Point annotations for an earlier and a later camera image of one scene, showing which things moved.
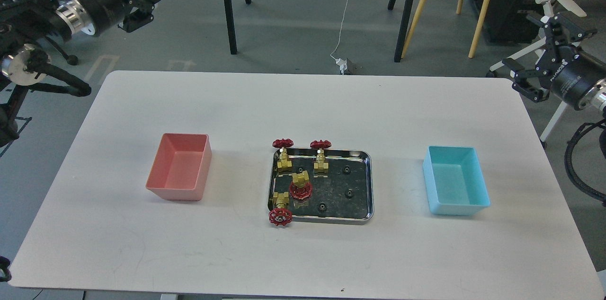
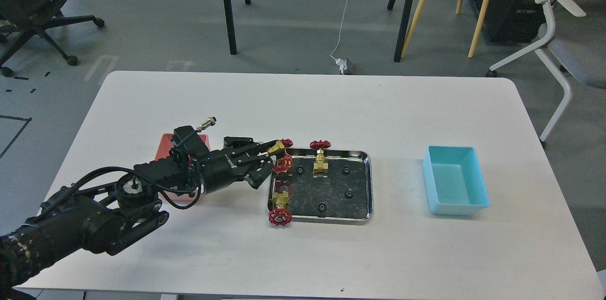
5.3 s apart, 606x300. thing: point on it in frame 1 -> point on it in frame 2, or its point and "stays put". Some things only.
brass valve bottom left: [281, 216] stays put
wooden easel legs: [484, 9] stays put
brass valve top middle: [320, 167] stays put
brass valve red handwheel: [300, 189] -> [284, 164]
